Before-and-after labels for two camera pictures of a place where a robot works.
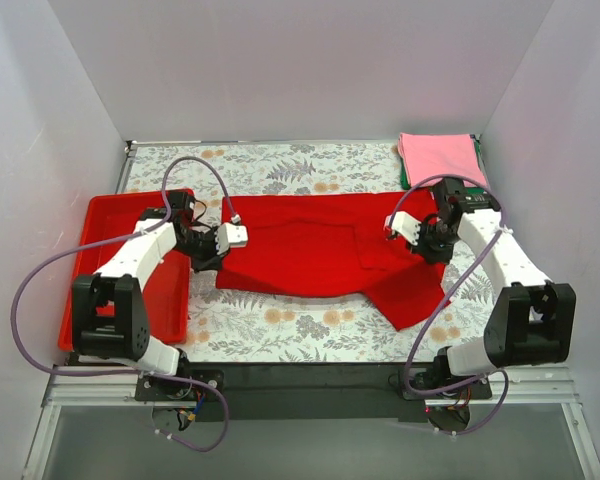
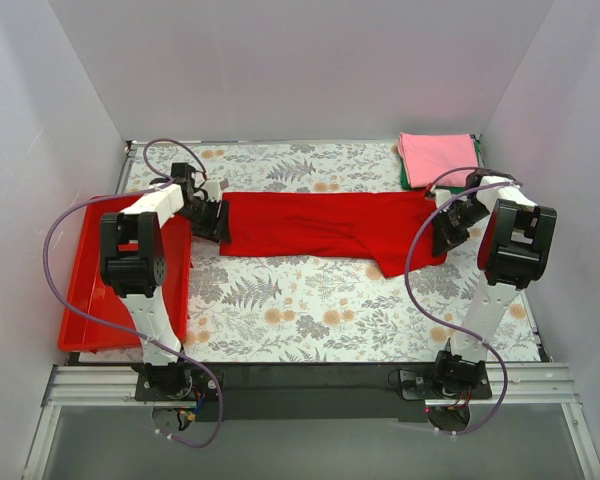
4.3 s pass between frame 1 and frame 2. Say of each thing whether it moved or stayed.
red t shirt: moved
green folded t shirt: stayed
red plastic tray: stayed
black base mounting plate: stayed
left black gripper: moved
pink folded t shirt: stayed
